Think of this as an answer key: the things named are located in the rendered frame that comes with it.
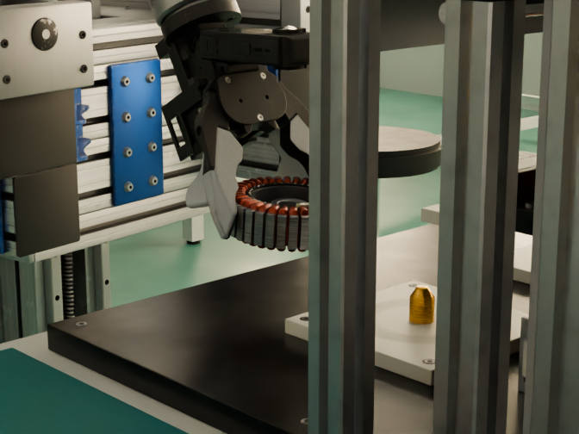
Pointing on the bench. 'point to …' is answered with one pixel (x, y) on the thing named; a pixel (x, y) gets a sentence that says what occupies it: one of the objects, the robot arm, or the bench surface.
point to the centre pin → (421, 306)
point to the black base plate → (257, 346)
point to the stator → (273, 213)
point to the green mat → (63, 403)
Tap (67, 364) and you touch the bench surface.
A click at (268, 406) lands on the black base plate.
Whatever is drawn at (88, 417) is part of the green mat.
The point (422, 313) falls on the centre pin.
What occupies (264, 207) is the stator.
